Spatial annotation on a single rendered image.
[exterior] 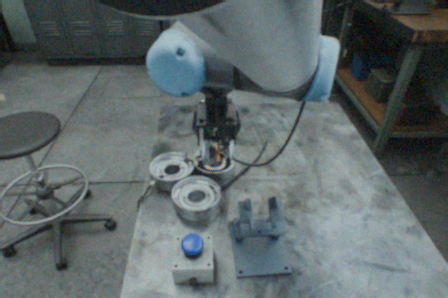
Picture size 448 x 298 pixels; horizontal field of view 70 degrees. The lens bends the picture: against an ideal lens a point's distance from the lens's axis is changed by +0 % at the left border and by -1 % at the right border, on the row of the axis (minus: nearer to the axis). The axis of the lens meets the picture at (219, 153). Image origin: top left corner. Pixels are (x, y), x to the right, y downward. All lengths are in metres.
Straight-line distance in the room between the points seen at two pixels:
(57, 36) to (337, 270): 3.42
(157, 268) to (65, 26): 3.20
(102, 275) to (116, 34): 2.47
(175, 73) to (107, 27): 3.14
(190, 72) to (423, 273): 0.55
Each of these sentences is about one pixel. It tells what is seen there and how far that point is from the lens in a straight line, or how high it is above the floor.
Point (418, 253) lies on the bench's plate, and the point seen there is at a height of 0.80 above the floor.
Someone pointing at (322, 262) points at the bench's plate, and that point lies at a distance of 0.66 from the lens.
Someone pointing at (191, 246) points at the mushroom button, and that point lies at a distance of 0.56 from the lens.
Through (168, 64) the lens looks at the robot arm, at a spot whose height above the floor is 1.18.
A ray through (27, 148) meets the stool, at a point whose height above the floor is 0.61.
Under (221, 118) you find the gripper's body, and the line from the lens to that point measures 0.57.
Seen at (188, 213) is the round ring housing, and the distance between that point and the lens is 0.67.
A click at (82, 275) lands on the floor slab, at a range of 1.68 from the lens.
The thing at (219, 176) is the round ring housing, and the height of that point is 0.83.
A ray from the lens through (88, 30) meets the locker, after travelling 3.58.
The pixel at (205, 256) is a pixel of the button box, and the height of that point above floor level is 0.85.
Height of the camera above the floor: 1.33
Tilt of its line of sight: 38 degrees down
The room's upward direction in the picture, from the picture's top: straight up
